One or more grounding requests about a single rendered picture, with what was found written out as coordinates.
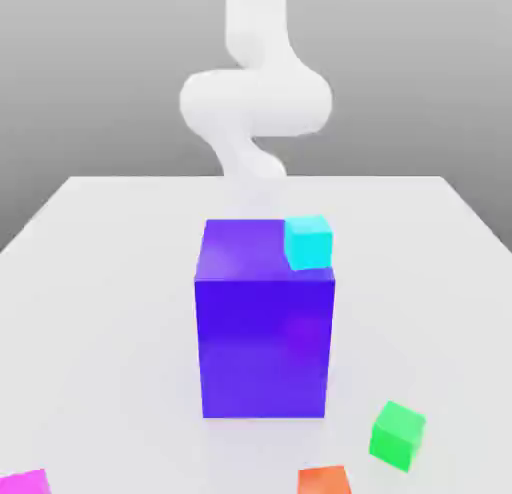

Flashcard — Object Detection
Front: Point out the small cyan cube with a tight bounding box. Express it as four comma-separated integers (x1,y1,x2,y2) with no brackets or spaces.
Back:
283,214,334,272

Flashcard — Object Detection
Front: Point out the small green cube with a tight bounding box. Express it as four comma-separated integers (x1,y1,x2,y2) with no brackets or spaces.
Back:
368,400,428,474

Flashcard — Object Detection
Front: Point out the small orange cube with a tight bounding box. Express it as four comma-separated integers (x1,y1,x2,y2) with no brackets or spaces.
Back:
296,464,353,494

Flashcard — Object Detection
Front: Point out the small magenta cube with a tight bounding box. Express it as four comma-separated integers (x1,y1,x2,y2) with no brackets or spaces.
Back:
0,468,52,494

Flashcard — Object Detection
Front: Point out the large purple box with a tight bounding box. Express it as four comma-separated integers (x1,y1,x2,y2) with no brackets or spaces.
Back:
193,218,336,420

